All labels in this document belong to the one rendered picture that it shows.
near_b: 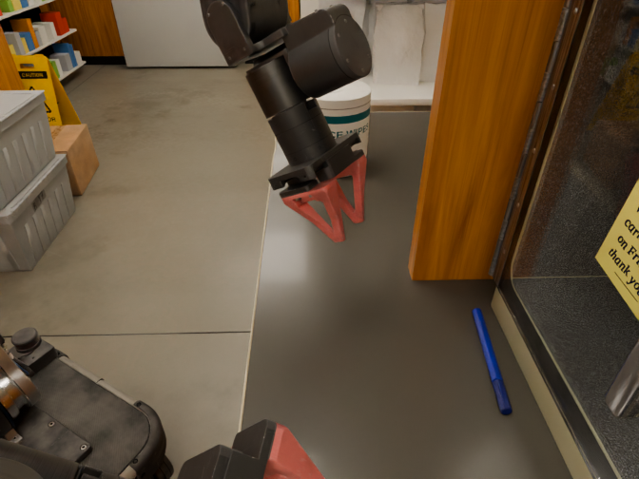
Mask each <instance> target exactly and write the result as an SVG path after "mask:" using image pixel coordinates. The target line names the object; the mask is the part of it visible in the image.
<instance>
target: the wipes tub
mask: <svg viewBox="0 0 639 479"><path fill-rule="evenodd" d="M371 90H372V89H371V88H370V87H369V86H368V85H367V84H365V83H363V82H361V81H358V80H356V81H355V82H353V83H351V84H349V85H346V86H343V87H341V88H339V89H337V90H335V91H332V92H330V93H328V94H326V95H324V96H322V97H319V98H316V99H317V101H318V103H319V107H320V109H321V111H322V113H323V115H324V117H325V120H326V122H327V123H328V125H329V127H330V130H331V132H332V134H333V136H334V138H335V139H336V138H338V137H341V136H343V135H346V134H349V133H352V132H354V131H356V132H357V133H358V135H359V137H360V140H361V143H359V144H354V145H353V146H352V147H351V149H352V151H353V152H354V151H357V150H360V149H362V150H363V152H364V155H365V157H366V159H367V146H368V133H369V120H370V106H371Z"/></svg>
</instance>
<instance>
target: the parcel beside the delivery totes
mask: <svg viewBox="0 0 639 479"><path fill-rule="evenodd" d="M50 132H51V137H52V141H53V145H54V150H55V154H67V155H66V157H67V160H68V162H67V163H66V167H67V171H68V177H69V182H70V187H71V192H72V196H82V195H83V193H84V192H85V190H86V188H87V186H88V184H89V182H90V180H91V178H92V177H93V175H94V173H95V171H96V170H97V168H98V166H99V162H98V159H97V155H96V152H95V149H94V146H93V143H92V140H91V137H90V134H89V131H88V127H87V124H83V125H51V126H50Z"/></svg>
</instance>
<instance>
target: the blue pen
mask: <svg viewBox="0 0 639 479"><path fill-rule="evenodd" d="M472 313H473V317H474V323H475V326H476V329H477V332H478V336H479V339H480V343H481V346H482V350H483V354H484V356H485V360H486V363H487V367H488V370H489V374H490V377H491V380H492V383H493V387H494V393H495V396H496V400H497V403H498V407H499V409H500V412H501V413H503V414H509V413H511V412H512V407H511V404H510V400H509V397H508V395H507V392H506V388H505V385H504V382H503V378H502V375H501V372H500V370H499V366H498V363H497V360H496V357H495V353H494V348H493V345H492V342H491V339H490V336H489V333H488V329H487V326H486V323H485V320H484V316H483V314H482V311H481V309H480V308H474V309H473V310H472Z"/></svg>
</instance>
